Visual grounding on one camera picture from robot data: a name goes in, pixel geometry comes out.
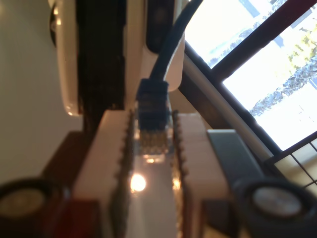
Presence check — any blue network cable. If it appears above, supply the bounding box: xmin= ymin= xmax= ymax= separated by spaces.
xmin=132 ymin=0 xmax=204 ymax=164

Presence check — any window with dark frame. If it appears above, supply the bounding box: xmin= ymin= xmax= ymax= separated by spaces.
xmin=184 ymin=0 xmax=317 ymax=194

